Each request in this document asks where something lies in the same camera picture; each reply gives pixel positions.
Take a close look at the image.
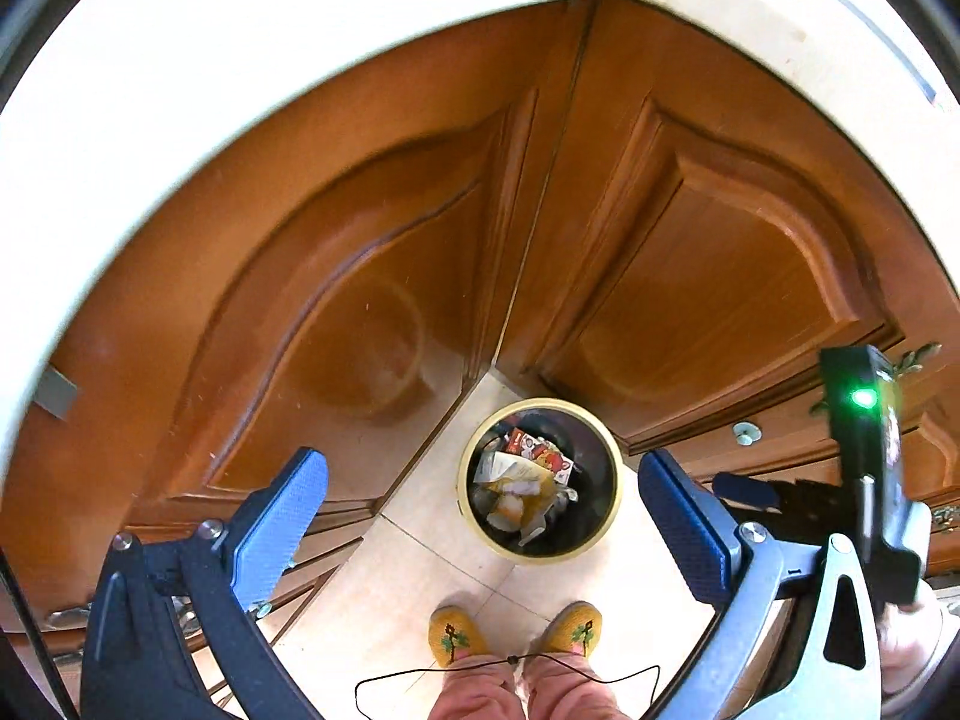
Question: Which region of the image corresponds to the yellow cardboard box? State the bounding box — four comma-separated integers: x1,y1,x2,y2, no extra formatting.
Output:
470,452,558,533

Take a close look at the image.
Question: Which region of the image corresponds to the clear plastic bag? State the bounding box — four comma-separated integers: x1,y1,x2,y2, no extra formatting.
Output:
469,427,579,550

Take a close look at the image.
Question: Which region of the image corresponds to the cream round trash bin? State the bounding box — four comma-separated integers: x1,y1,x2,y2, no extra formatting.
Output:
455,398,622,564

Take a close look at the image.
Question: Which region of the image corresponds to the right hand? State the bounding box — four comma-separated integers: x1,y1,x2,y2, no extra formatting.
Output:
877,580,958,700

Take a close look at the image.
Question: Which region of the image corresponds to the light blue drawer knob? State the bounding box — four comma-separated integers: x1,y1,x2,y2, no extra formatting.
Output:
732,421,763,447

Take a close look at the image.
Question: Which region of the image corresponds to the right yellow slipper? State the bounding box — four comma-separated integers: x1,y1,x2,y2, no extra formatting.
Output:
539,601,604,658

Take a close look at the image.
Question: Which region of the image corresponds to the yellow slipper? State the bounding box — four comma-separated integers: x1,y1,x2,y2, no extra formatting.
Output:
428,605,490,668
539,601,604,658

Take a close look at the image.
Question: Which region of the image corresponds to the right pink trouser leg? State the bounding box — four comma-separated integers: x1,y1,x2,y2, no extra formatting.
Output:
524,652,625,720

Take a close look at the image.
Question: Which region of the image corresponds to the pink trouser leg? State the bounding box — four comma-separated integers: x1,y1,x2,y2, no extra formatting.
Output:
428,655,526,720
524,652,625,720

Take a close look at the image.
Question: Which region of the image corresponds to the left yellow slipper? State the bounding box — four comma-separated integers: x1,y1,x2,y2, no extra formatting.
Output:
428,605,490,668

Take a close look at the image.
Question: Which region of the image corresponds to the left pink trouser leg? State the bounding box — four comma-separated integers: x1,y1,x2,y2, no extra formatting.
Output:
428,655,526,720

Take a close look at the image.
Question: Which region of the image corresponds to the thin black cable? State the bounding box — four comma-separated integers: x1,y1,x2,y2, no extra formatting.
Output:
353,650,664,720

